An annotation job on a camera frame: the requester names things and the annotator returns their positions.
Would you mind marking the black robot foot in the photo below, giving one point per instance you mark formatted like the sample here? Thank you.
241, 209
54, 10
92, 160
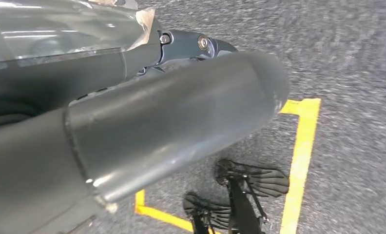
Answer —
267, 181
209, 210

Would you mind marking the yellow floor tape square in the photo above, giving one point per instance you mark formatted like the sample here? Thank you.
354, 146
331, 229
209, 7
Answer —
302, 155

